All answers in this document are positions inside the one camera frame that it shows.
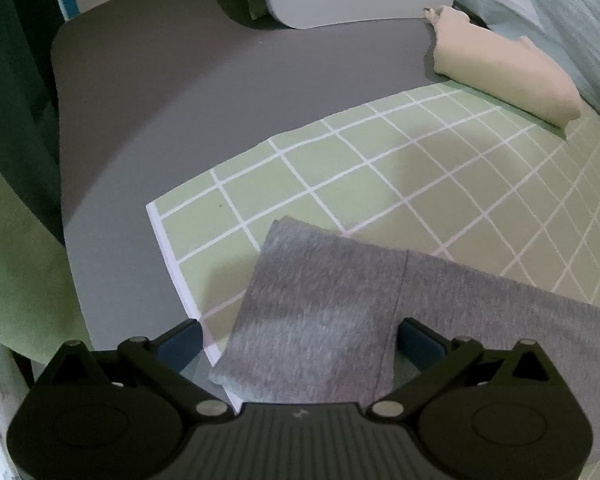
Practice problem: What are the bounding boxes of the grey zip hoodie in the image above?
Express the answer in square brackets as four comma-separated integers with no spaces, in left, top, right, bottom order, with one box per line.
[210,218,600,461]

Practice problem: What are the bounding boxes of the green curtain fabric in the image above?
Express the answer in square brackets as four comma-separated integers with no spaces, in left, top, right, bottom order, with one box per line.
[0,173,91,363]

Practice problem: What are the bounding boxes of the green checked bed sheet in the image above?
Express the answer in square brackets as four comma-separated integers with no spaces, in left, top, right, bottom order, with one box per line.
[147,82,600,362]

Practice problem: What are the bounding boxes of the beige pink folded cloth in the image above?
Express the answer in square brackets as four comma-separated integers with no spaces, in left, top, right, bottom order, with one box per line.
[424,6,583,129]

